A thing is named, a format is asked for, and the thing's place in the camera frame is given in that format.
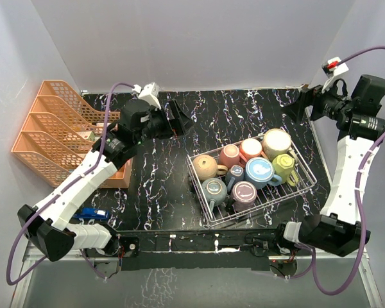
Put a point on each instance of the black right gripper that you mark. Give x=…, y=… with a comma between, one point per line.
x=307, y=97

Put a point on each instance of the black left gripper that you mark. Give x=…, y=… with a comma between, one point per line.
x=178, y=126

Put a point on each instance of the cream floral mug green inside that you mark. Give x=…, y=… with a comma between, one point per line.
x=276, y=142

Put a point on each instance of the brown ceramic mug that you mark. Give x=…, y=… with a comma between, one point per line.
x=207, y=167

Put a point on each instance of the yellow green mug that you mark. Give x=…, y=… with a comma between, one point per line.
x=284, y=166

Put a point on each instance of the salmon pink speckled mug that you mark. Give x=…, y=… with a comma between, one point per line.
x=251, y=148

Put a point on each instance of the pink mug cream inside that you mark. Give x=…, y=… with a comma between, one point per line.
x=230, y=155

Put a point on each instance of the light blue mug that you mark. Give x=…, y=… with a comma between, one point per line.
x=260, y=173

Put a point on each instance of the grey green mug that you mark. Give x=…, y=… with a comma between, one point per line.
x=215, y=192

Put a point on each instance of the small white grey mug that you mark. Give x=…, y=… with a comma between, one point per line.
x=234, y=175

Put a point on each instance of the white wire dish rack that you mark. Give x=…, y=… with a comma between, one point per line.
x=267, y=197

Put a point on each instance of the mauve purple mug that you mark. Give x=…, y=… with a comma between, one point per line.
x=243, y=196

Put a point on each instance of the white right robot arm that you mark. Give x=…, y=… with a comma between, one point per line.
x=337, y=229

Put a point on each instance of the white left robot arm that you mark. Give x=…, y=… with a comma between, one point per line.
x=47, y=224

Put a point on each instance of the green white box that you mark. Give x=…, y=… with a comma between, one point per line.
x=87, y=135

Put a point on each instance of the orange plastic file organizer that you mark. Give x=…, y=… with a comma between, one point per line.
x=48, y=142

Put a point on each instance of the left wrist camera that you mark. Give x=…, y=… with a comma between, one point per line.
x=148, y=93

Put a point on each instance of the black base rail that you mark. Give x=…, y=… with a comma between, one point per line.
x=203, y=249

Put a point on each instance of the aluminium frame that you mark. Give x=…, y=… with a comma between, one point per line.
x=75, y=282

